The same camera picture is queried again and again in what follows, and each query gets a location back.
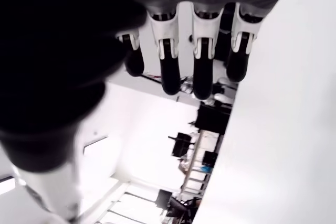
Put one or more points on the small black box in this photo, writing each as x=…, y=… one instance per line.
x=210, y=159

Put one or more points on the black monitor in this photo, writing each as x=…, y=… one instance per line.
x=181, y=145

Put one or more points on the black tripod pole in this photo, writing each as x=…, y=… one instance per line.
x=152, y=77

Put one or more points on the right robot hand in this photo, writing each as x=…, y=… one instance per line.
x=65, y=51

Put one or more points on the metal frame shelf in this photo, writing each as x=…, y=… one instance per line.
x=193, y=161

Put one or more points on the silver humanoid robot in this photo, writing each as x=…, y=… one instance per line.
x=223, y=98

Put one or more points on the black floor equipment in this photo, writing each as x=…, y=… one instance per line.
x=168, y=200

